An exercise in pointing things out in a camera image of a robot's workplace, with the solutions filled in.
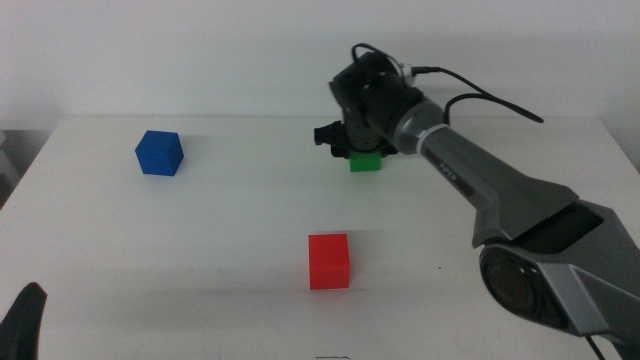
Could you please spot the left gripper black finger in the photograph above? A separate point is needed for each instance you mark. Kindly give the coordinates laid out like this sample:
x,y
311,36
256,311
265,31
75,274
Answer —
x,y
22,325

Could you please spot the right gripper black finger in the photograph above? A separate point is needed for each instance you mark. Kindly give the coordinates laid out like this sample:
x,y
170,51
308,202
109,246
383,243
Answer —
x,y
390,151
330,136

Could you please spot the green cube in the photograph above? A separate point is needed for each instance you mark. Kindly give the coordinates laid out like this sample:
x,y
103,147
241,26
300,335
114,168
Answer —
x,y
365,163

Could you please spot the red cube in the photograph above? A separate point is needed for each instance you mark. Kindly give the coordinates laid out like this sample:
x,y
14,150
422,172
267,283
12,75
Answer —
x,y
328,262

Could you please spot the blue cube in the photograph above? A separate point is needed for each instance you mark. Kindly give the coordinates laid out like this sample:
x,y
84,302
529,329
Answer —
x,y
159,154

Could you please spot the right grey black robot arm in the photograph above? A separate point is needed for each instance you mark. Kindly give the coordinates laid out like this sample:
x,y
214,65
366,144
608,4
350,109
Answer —
x,y
500,190

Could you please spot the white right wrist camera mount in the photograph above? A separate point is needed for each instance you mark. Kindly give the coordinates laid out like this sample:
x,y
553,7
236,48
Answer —
x,y
406,71

